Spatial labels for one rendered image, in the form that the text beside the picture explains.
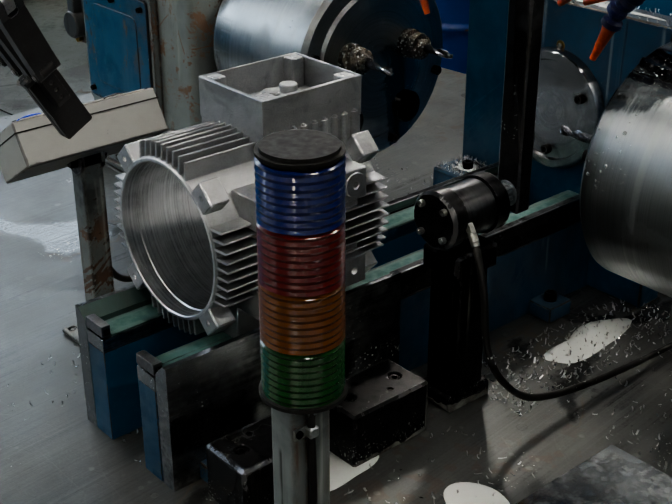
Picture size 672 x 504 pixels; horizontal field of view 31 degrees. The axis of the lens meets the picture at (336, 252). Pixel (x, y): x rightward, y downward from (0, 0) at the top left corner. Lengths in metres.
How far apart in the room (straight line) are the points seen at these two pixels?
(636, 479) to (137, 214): 0.54
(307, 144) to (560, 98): 0.72
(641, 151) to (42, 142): 0.59
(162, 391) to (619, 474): 0.41
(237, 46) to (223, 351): 0.55
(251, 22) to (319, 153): 0.78
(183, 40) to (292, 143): 0.87
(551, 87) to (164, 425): 0.64
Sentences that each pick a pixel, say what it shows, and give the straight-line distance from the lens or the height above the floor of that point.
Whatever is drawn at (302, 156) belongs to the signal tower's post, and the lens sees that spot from 0.75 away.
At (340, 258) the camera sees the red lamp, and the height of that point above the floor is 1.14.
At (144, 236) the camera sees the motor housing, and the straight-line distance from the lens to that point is 1.20.
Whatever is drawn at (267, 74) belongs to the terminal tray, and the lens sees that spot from 1.20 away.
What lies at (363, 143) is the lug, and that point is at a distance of 1.15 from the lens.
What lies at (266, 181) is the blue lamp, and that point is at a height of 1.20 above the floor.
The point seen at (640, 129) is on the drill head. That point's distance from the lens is 1.14.
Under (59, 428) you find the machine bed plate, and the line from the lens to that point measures 1.26.
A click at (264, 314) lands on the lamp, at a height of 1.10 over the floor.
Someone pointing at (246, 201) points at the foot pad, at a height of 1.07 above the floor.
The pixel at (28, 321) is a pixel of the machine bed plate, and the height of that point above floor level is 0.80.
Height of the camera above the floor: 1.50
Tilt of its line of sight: 26 degrees down
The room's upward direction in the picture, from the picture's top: straight up
